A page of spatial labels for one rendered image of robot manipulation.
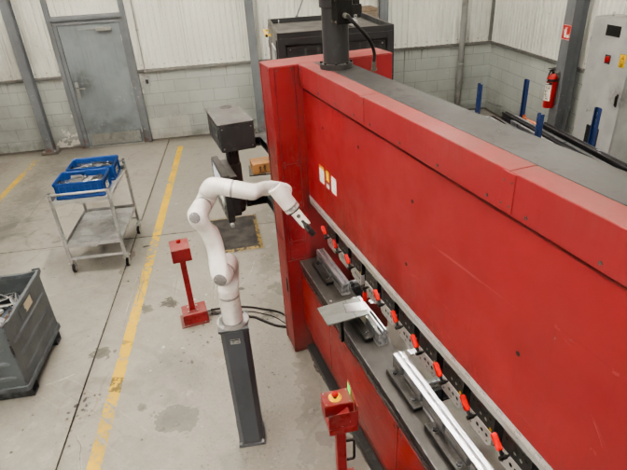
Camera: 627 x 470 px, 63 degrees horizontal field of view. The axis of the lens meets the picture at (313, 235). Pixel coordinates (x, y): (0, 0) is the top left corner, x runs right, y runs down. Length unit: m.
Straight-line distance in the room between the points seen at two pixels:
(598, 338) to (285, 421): 2.68
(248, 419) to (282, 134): 1.88
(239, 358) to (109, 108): 7.54
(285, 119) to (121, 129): 7.03
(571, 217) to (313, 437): 2.68
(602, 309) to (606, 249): 0.17
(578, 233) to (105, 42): 9.09
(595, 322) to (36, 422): 3.84
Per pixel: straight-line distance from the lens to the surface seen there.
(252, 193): 2.59
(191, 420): 4.00
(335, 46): 3.07
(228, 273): 2.81
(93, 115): 10.24
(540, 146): 1.83
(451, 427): 2.55
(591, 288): 1.51
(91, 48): 9.98
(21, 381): 4.57
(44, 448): 4.25
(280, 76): 3.33
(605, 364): 1.57
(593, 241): 1.43
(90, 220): 6.46
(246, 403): 3.46
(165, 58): 9.81
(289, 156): 3.48
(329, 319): 3.04
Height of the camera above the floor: 2.88
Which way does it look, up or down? 29 degrees down
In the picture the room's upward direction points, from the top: 4 degrees counter-clockwise
